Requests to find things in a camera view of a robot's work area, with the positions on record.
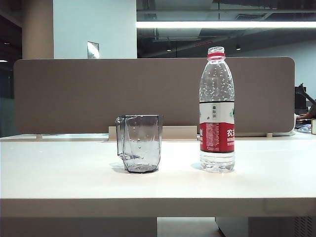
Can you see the clear water bottle red label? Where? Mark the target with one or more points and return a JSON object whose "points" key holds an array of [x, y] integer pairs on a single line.
{"points": [[217, 138]]}

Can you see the bare person forearm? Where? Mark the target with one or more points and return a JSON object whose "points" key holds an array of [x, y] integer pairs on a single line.
{"points": [[307, 115]]}

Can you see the grey transparent plastic cup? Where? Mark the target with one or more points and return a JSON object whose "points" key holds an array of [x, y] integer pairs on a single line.
{"points": [[140, 148]]}

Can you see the long white ceiling light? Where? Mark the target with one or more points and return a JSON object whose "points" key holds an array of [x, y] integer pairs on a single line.
{"points": [[197, 24]]}

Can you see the beige desk support panel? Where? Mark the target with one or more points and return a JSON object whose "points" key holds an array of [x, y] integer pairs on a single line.
{"points": [[74, 227]]}

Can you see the ceiling air vent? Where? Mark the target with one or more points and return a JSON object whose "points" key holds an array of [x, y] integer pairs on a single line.
{"points": [[250, 16]]}

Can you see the black computer monitor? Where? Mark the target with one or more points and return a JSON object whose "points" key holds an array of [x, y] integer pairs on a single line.
{"points": [[300, 101]]}

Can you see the silver wall plaque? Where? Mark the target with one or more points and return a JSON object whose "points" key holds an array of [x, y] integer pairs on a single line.
{"points": [[93, 50]]}

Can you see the beige partition foot bracket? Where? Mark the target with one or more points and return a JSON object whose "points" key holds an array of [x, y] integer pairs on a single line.
{"points": [[269, 135], [39, 137]]}

